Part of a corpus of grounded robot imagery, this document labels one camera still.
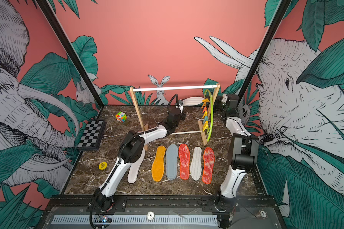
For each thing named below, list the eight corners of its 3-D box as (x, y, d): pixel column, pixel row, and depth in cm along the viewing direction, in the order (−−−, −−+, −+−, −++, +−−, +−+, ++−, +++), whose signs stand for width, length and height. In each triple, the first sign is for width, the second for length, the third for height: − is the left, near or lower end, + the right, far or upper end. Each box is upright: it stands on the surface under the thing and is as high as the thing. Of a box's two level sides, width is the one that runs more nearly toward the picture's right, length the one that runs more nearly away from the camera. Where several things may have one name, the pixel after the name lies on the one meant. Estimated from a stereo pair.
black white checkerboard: (79, 151, 96) (76, 148, 92) (90, 123, 111) (87, 120, 108) (98, 150, 96) (96, 147, 93) (106, 122, 112) (104, 119, 108)
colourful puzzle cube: (116, 120, 113) (114, 115, 109) (121, 115, 117) (119, 110, 112) (122, 123, 111) (120, 118, 107) (127, 118, 115) (125, 113, 111)
